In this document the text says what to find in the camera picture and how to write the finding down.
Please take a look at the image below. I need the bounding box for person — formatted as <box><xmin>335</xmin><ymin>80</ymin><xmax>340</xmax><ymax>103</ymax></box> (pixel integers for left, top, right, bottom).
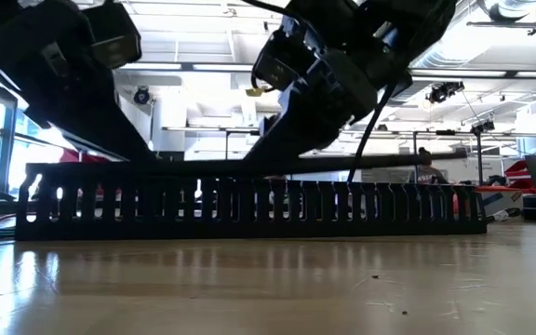
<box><xmin>409</xmin><ymin>146</ymin><xmax>449</xmax><ymax>185</ymax></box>

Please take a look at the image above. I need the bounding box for black duct cover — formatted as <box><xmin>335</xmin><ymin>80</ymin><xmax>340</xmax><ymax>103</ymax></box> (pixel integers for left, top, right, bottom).
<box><xmin>24</xmin><ymin>151</ymin><xmax>468</xmax><ymax>182</ymax></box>

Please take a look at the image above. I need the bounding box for red and white box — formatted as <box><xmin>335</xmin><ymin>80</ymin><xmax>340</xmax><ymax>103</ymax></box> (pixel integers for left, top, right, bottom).
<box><xmin>480</xmin><ymin>188</ymin><xmax>525</xmax><ymax>223</ymax></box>

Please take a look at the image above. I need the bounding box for black round ceiling fixture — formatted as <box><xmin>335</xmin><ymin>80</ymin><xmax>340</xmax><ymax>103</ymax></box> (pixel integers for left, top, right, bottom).
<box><xmin>132</xmin><ymin>86</ymin><xmax>153</xmax><ymax>106</ymax></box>

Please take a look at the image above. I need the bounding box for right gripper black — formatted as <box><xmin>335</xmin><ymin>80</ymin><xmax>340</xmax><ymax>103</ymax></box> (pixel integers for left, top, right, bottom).
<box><xmin>244</xmin><ymin>0</ymin><xmax>411</xmax><ymax>162</ymax></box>

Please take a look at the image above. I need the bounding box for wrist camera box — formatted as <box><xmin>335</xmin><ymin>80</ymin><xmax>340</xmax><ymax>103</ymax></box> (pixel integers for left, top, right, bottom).
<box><xmin>250</xmin><ymin>49</ymin><xmax>298</xmax><ymax>93</ymax></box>
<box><xmin>83</xmin><ymin>3</ymin><xmax>142</xmax><ymax>70</ymax></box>

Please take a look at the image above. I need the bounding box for black camera stand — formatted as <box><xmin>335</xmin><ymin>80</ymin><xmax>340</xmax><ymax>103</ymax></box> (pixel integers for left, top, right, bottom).
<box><xmin>470</xmin><ymin>118</ymin><xmax>497</xmax><ymax>187</ymax></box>

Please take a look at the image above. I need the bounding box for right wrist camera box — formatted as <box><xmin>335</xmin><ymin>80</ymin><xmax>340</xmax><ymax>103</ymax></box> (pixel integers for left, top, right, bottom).
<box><xmin>250</xmin><ymin>49</ymin><xmax>298</xmax><ymax>93</ymax></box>

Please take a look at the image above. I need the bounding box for black background station frame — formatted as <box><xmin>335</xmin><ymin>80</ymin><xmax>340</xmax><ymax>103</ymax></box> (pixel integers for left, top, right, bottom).
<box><xmin>410</xmin><ymin>128</ymin><xmax>483</xmax><ymax>162</ymax></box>
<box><xmin>223</xmin><ymin>128</ymin><xmax>262</xmax><ymax>162</ymax></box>

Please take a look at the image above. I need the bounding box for black ceiling-hung device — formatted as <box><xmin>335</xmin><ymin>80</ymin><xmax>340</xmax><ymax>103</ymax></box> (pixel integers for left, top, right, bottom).
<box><xmin>427</xmin><ymin>81</ymin><xmax>465</xmax><ymax>105</ymax></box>

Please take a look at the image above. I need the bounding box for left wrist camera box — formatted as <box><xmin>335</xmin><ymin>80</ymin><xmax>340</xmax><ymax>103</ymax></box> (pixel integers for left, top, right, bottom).
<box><xmin>83</xmin><ymin>3</ymin><xmax>142</xmax><ymax>70</ymax></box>

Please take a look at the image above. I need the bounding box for red storage bin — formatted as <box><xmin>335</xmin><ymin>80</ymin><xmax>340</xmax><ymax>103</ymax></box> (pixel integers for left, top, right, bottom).
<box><xmin>60</xmin><ymin>148</ymin><xmax>110</xmax><ymax>164</ymax></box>

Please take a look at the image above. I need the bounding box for black slotted cable duct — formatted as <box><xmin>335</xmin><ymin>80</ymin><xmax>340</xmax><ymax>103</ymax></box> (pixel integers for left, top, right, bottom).
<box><xmin>14</xmin><ymin>172</ymin><xmax>489</xmax><ymax>242</ymax></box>

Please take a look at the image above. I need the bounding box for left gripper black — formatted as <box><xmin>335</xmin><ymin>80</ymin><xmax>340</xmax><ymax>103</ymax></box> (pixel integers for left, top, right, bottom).
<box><xmin>0</xmin><ymin>0</ymin><xmax>157</xmax><ymax>163</ymax></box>

